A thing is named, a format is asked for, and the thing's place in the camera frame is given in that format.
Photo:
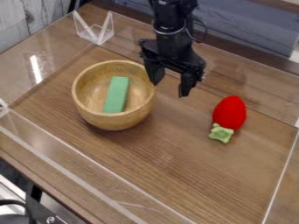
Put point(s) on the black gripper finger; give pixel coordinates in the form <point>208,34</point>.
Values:
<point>188,83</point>
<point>154,70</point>

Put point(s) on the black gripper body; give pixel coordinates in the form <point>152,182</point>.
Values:
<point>172,50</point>

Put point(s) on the red plush strawberry toy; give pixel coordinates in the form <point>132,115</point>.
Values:
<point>228,118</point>

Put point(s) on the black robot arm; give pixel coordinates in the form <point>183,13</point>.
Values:
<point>172,17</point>

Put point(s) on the wooden bowl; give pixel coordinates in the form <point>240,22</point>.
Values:
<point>88,91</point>

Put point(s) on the green rectangular block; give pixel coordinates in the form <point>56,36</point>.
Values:
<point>116,95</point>

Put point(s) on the clear acrylic table guard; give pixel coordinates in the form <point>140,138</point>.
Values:
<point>158,173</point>

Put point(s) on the clear acrylic corner bracket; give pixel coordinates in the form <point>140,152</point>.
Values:
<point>97,34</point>

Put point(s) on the black metal table bracket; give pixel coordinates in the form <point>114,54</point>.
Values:
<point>45,209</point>

